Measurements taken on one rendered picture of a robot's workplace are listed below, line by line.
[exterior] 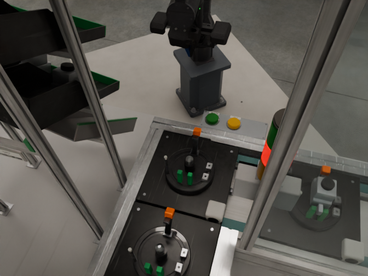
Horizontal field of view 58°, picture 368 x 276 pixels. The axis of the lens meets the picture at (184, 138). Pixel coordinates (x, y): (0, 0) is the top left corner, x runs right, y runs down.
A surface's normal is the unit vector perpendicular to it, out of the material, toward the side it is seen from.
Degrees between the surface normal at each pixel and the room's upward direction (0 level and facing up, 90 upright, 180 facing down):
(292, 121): 90
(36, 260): 0
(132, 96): 0
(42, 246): 0
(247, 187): 90
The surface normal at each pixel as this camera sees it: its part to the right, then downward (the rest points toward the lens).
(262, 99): -0.02, -0.58
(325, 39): -0.29, 0.78
